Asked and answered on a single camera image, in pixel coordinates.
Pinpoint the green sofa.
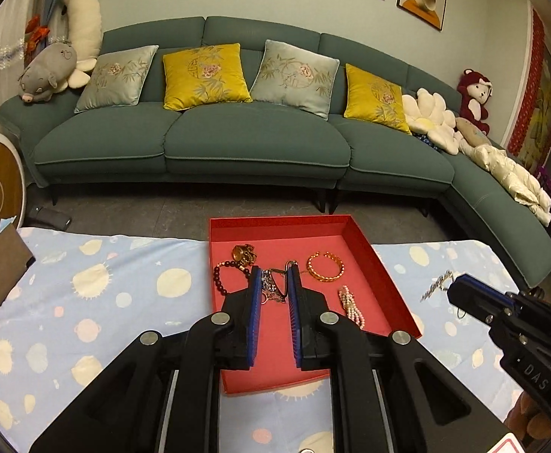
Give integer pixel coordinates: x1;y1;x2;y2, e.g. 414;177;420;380
0;15;551;288

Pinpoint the person's right hand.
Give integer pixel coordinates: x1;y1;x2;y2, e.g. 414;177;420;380
504;389;551;453

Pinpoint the white curtain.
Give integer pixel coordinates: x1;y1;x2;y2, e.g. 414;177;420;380
0;0;69;86

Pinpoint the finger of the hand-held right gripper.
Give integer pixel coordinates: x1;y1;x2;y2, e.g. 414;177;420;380
448;279;509;327
457;274;518;300

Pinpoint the pale blue embroidered cushion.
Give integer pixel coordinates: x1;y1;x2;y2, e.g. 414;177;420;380
249;39;341;120
74;45;160;114

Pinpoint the gold watch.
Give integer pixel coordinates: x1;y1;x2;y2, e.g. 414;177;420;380
231;244;257;268

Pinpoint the gold bangle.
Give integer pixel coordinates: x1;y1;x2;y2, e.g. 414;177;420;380
306;251;346;284

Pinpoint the dark bead bracelet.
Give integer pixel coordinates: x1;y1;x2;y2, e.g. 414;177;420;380
213;257;257;301

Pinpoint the grey pig plush toy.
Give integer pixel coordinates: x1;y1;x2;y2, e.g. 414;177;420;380
18;42;79;104

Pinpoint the long white plush toy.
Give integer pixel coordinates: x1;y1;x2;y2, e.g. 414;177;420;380
61;0;105;88

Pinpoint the white flower cushion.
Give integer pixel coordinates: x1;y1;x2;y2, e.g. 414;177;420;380
402;89;465;156

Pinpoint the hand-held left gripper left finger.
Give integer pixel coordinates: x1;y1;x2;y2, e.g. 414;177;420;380
29;265;263;453

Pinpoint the red cardboard box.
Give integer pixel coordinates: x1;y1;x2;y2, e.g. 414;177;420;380
208;214;425;396

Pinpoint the yellow embroidered cushion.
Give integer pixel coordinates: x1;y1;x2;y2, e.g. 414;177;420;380
343;63;412;136
162;42;254;111

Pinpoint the small beige plush toy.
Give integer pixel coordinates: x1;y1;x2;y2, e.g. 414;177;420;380
455;118;491;152

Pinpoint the blue patterned cloth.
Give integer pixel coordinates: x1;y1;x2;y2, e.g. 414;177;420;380
414;133;441;152

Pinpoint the red curtain bow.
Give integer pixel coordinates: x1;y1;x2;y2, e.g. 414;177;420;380
25;15;52;55

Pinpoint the rhinestone hair clip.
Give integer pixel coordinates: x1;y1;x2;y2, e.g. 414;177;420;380
420;270;456;302

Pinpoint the dark grey floor object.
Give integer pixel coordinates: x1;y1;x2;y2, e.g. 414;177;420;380
25;205;73;230

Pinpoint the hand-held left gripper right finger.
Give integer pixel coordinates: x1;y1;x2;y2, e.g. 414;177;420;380
287;265;514;453

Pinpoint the red monkey plush toy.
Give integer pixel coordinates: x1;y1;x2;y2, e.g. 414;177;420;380
457;68;494;136

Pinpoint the cream puffy jacket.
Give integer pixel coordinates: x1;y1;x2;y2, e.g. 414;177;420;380
464;144;551;227

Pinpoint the red bordered wall hanging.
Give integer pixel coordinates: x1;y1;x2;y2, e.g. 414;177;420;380
504;2;551;171

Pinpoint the pearl bracelet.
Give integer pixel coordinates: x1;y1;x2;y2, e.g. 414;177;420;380
337;285;367;330

